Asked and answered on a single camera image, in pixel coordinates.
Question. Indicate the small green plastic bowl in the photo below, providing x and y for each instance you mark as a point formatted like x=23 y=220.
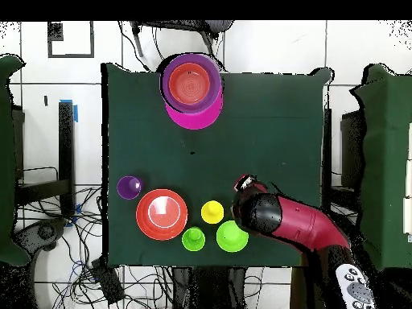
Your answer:
x=228 y=239

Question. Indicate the pink plastic bowl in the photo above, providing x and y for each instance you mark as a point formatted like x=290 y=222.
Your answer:
x=196 y=120

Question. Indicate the purple plastic bowl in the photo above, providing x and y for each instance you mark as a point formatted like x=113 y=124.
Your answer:
x=215 y=96

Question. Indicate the small red-orange plastic bowl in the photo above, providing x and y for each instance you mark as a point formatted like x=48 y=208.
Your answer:
x=189 y=83

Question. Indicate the purple plastic cup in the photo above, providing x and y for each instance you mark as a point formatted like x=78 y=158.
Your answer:
x=127 y=188

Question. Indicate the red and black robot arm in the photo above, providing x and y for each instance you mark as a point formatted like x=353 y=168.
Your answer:
x=305 y=225

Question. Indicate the yellow plastic cup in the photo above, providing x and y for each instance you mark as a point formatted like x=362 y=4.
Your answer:
x=212 y=212

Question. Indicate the green plastic cup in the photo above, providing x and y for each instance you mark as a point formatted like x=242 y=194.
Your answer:
x=193 y=239

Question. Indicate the large red-orange plastic bowl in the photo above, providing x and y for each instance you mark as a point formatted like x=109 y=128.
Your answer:
x=161 y=214

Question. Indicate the black metal stand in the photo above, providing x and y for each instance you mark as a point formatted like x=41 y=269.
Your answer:
x=327 y=145
x=66 y=145

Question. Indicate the dark green tablecloth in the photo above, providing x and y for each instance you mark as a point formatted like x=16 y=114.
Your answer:
x=154 y=154

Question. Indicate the green cloth side table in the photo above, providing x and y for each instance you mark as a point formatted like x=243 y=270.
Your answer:
x=386 y=161
x=6 y=161

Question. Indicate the black power box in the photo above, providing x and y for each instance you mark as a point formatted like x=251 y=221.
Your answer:
x=107 y=283

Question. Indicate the blue tape strip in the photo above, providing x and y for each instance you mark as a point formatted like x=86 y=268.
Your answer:
x=76 y=114

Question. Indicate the black chair base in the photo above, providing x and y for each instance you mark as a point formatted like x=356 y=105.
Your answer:
x=42 y=231

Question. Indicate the black camera tripod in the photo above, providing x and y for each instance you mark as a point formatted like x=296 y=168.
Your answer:
x=206 y=27

